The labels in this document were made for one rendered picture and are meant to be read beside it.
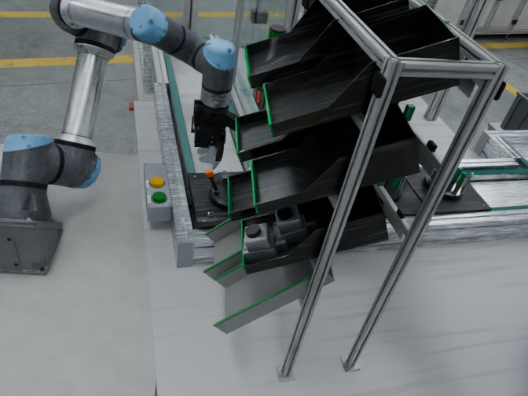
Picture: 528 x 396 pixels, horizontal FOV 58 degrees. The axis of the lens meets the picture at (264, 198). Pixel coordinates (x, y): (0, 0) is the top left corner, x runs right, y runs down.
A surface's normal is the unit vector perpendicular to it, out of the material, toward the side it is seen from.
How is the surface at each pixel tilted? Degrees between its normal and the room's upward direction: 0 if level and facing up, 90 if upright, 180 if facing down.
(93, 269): 0
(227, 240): 45
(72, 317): 0
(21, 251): 90
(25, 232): 90
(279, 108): 25
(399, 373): 0
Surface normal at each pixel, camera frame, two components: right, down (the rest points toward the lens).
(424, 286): 0.15, -0.76
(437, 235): 0.24, 0.65
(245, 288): -0.59, -0.58
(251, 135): -0.28, -0.71
